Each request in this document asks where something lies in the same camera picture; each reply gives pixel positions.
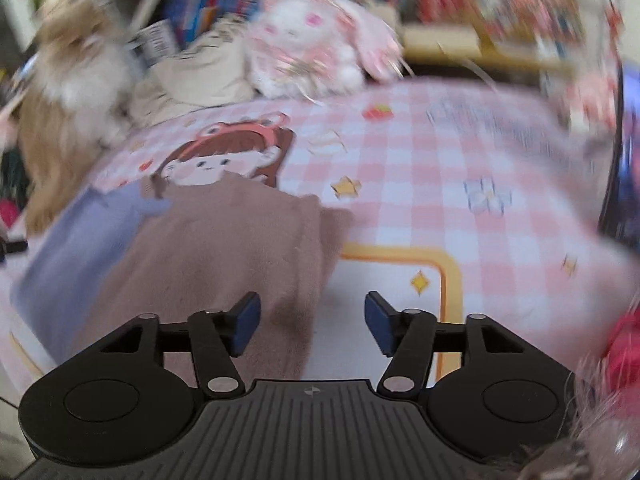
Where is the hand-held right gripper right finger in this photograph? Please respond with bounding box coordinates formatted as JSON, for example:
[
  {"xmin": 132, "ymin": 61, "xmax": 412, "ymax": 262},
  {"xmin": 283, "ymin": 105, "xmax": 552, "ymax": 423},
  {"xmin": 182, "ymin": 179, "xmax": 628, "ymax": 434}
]
[{"xmin": 364, "ymin": 291, "xmax": 535, "ymax": 401}]

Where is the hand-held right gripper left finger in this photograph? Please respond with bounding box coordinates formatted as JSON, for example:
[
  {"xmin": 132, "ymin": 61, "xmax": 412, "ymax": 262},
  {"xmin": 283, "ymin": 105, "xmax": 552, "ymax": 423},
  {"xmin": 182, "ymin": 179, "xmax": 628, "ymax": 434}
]
[{"xmin": 92, "ymin": 291, "xmax": 262, "ymax": 400}]

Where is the purple and brown sweater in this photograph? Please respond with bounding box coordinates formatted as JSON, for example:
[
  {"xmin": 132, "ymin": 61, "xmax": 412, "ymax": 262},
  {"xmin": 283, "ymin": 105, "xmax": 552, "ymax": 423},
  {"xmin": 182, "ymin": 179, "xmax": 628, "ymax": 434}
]
[{"xmin": 10, "ymin": 172, "xmax": 357, "ymax": 386}]

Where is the pink checkered printed blanket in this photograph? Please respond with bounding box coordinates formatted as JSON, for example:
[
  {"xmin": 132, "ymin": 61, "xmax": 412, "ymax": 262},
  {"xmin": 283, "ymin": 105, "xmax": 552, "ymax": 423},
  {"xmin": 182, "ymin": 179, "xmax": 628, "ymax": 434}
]
[{"xmin": 0, "ymin": 77, "xmax": 640, "ymax": 411}]

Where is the beige garment pile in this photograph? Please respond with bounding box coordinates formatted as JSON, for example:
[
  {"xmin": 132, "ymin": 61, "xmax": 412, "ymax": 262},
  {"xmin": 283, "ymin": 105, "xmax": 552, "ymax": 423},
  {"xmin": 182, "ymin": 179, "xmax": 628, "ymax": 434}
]
[{"xmin": 125, "ymin": 17, "xmax": 257, "ymax": 127}]

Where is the red cloth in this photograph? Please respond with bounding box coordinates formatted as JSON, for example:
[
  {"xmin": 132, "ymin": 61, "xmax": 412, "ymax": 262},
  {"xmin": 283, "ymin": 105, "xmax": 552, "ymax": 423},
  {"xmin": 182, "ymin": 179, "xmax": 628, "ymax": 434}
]
[{"xmin": 604, "ymin": 305, "xmax": 640, "ymax": 393}]

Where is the white and pink plush bunny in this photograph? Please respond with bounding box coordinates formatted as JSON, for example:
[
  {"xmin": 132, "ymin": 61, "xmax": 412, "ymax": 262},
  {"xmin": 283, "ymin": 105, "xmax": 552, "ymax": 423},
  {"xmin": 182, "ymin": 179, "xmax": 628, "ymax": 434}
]
[{"xmin": 245, "ymin": 0, "xmax": 407, "ymax": 102}]

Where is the wooden shelf board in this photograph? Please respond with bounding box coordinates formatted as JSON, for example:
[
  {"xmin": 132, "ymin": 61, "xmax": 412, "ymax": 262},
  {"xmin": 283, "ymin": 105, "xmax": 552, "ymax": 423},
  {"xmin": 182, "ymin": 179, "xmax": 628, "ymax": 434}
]
[{"xmin": 402, "ymin": 25, "xmax": 577, "ymax": 75}]

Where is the dark glossy object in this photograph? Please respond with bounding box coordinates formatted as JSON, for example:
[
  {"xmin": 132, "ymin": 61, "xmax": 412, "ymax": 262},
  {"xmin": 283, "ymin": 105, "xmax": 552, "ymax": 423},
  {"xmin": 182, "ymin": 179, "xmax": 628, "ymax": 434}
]
[{"xmin": 597, "ymin": 62, "xmax": 640, "ymax": 252}]

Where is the fluffy orange cat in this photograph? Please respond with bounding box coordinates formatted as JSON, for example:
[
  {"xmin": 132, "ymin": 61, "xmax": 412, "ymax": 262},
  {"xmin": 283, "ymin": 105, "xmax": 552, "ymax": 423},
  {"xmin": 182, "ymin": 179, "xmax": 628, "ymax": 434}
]
[{"xmin": 15, "ymin": 5, "xmax": 137, "ymax": 237}]

